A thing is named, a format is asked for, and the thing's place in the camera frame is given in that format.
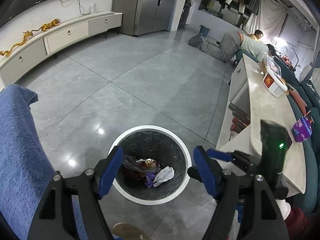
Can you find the child in yellow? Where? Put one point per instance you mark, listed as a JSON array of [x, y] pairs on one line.
[[257, 35]]

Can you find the white TV console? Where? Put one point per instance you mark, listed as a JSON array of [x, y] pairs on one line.
[[49, 43]]

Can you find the purple snack bag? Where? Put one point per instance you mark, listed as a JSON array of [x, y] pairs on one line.
[[302, 129]]

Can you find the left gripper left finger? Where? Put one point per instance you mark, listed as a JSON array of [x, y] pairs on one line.
[[82, 199]]

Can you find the white plastic bag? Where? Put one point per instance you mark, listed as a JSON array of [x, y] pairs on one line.
[[164, 175]]

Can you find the black round trash bin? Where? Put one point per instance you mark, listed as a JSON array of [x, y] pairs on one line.
[[149, 149]]

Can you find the white marble coffee table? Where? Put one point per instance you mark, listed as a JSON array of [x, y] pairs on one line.
[[248, 92]]

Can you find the red white tissue box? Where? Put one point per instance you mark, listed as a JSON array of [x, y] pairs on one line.
[[274, 84]]

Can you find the beige slipper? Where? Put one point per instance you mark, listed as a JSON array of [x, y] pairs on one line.
[[129, 231]]

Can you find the grey refrigerator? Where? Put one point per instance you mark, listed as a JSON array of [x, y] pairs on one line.
[[143, 16]]

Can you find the teal sofa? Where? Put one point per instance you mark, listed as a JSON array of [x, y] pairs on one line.
[[309, 201]]

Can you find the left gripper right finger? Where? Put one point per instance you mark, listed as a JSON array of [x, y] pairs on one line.
[[232, 179]]

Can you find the blue bucket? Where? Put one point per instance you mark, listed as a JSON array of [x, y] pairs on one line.
[[204, 30]]

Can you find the blue carpet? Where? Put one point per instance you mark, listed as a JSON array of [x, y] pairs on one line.
[[33, 205]]

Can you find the kneeling person grey clothes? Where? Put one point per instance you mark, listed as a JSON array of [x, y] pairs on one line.
[[232, 42]]

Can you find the purple wrapper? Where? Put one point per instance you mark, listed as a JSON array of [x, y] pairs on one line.
[[152, 180]]

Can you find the golden tiger figurine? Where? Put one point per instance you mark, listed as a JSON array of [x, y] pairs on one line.
[[47, 26]]

